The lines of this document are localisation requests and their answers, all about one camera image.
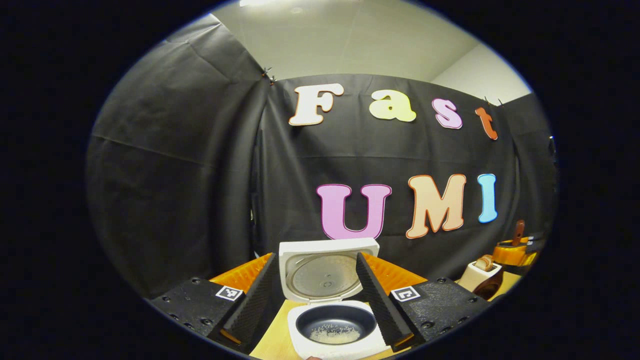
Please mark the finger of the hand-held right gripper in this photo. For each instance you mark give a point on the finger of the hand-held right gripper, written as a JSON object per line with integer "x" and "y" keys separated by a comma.
{"x": 507, "y": 255}

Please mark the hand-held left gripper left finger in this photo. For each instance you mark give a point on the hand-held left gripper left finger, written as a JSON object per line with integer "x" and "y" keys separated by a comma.
{"x": 255, "y": 305}

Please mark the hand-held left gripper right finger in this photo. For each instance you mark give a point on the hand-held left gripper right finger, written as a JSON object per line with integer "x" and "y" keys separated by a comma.
{"x": 380, "y": 300}

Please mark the brown wooden spoon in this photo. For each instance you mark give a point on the brown wooden spoon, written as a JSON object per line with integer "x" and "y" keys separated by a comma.
{"x": 518, "y": 232}

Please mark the small white rice portion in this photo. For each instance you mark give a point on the small white rice portion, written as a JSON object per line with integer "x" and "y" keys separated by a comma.
{"x": 334, "y": 334}

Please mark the white rice cooker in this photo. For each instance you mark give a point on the white rice cooker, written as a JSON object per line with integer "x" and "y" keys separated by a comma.
{"x": 325, "y": 275}

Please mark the toasted bread slice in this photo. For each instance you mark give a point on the toasted bread slice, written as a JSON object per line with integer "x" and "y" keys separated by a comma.
{"x": 491, "y": 260}
{"x": 481, "y": 264}

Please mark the white toaster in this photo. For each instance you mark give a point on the white toaster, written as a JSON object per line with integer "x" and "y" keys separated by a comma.
{"x": 470, "y": 281}

